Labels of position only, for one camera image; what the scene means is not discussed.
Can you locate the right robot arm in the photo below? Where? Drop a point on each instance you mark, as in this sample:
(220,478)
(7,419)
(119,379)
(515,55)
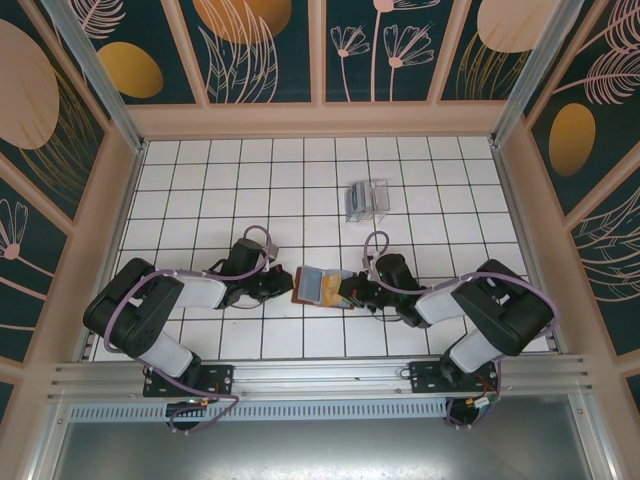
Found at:
(505,310)

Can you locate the brown leather card holder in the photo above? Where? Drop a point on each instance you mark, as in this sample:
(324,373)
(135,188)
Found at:
(310,285)

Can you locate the aluminium side rail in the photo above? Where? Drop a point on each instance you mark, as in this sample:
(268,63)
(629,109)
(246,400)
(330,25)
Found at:
(112,250)
(530,250)

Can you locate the gold credit card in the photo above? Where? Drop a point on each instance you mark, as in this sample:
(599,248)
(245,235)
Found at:
(331,291)

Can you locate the small floral side wall panel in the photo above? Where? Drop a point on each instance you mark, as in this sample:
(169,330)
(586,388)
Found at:
(615,280)

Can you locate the large floral side wall panel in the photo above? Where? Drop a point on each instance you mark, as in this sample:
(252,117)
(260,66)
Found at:
(600,100)

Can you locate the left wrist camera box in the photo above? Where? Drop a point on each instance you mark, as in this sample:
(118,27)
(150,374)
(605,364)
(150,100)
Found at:
(273,250)

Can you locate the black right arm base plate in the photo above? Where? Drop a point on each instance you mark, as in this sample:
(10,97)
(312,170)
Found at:
(425,375)

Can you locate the aluminium corner post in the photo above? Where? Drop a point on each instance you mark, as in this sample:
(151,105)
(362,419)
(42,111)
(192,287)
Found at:
(95,75)
(530,75)

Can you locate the long aluminium base rail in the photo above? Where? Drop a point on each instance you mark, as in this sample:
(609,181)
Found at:
(320,375)

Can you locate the grey credit card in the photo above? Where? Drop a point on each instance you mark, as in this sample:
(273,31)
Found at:
(357,202)

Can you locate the grey metal shelf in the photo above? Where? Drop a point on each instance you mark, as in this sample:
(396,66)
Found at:
(320,450)

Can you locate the clear plastic card box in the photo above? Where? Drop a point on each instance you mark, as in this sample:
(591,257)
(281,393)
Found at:
(380,200)

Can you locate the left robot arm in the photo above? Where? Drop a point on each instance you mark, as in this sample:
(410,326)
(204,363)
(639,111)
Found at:
(130,315)

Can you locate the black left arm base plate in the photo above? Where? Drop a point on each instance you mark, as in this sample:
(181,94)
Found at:
(220,377)

